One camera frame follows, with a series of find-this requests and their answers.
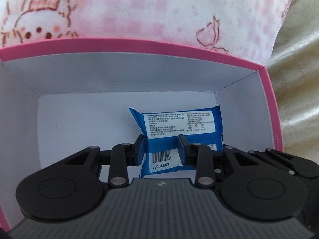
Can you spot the pink checkered pillow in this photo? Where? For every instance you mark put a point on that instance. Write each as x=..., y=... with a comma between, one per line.
x=149, y=10

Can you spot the blue wet wipes packet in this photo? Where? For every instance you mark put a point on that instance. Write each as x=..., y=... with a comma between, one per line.
x=164, y=171
x=172, y=139

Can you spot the pink cardboard box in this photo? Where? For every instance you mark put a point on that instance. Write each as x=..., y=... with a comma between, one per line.
x=87, y=119

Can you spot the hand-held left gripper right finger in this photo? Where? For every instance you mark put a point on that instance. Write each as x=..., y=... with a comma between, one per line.
x=182, y=150

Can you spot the beige satin bedsheet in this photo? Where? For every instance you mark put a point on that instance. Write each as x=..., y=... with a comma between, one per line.
x=299, y=84

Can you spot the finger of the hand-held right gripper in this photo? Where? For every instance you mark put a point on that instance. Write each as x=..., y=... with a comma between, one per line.
x=291, y=165

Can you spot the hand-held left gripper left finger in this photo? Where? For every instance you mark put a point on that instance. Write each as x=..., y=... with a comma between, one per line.
x=140, y=150

